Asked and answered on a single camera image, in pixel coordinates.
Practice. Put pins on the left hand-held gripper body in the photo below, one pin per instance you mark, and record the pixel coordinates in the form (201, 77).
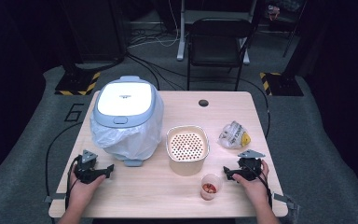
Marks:
(85, 171)

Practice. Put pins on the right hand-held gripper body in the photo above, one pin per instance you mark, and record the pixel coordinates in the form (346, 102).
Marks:
(250, 168)

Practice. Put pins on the red food scraps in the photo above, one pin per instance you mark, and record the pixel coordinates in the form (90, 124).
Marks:
(209, 188)

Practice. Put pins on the clear plastic cup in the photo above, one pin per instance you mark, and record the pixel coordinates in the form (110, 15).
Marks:
(211, 196)

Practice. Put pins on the white plastic bin liner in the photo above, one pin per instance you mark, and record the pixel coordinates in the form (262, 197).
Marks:
(127, 141)

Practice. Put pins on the clear plastic bag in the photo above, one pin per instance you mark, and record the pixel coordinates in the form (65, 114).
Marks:
(232, 135)

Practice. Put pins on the beige strainer bucket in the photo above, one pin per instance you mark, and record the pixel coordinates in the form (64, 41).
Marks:
(186, 146)

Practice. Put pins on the blue and white trash bin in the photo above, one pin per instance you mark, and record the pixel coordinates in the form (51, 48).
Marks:
(124, 99)

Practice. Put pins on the person's right hand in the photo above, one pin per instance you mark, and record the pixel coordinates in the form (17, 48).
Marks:
(256, 189)

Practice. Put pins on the person's left hand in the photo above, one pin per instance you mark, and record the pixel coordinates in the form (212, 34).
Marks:
(82, 194)

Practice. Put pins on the grey tape piece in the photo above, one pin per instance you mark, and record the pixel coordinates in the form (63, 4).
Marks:
(284, 199)
(56, 197)

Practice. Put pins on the yellow-black striped stand base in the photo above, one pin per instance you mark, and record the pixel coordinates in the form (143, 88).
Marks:
(74, 84)
(284, 85)

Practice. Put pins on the black folding chair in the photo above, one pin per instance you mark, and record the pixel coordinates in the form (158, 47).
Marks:
(217, 46)

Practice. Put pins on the dark cabinet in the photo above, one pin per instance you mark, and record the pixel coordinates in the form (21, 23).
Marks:
(102, 31)

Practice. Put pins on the white desk frame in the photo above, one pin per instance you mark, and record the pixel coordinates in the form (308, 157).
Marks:
(180, 37)

